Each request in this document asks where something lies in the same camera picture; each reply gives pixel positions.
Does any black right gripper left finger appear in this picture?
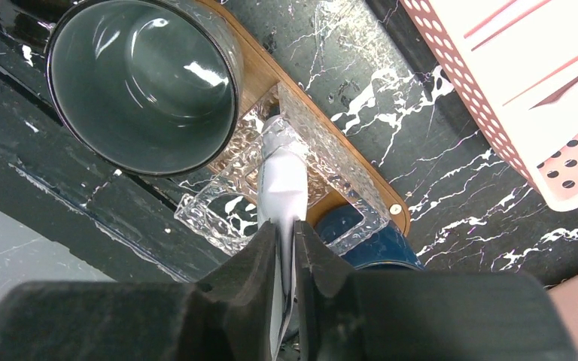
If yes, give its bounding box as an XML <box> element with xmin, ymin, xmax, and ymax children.
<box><xmin>0</xmin><ymin>223</ymin><xmax>278</xmax><ymax>360</ymax></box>

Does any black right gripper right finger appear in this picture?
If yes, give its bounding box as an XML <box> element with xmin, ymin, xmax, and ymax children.
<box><xmin>294</xmin><ymin>221</ymin><xmax>578</xmax><ymax>360</ymax></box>

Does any dark blue cup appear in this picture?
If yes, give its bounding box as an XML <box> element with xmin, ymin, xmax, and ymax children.
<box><xmin>315</xmin><ymin>205</ymin><xmax>424</xmax><ymax>271</ymax></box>

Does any clear plastic dimpled tray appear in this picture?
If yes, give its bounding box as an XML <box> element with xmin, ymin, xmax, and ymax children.
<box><xmin>175</xmin><ymin>83</ymin><xmax>391</xmax><ymax>256</ymax></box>

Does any white toothpaste tube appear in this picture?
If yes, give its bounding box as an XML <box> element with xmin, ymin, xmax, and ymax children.
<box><xmin>257</xmin><ymin>115</ymin><xmax>308</xmax><ymax>360</ymax></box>

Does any dark grey cup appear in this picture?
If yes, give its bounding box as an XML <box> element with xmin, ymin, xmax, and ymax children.
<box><xmin>0</xmin><ymin>1</ymin><xmax>245</xmax><ymax>177</ymax></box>

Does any oval wooden tray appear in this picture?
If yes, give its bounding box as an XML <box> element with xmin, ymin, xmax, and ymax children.
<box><xmin>203</xmin><ymin>1</ymin><xmax>411</xmax><ymax>235</ymax></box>

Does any pink perforated plastic basket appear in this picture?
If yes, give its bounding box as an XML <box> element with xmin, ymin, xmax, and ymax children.
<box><xmin>401</xmin><ymin>0</ymin><xmax>578</xmax><ymax>211</ymax></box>

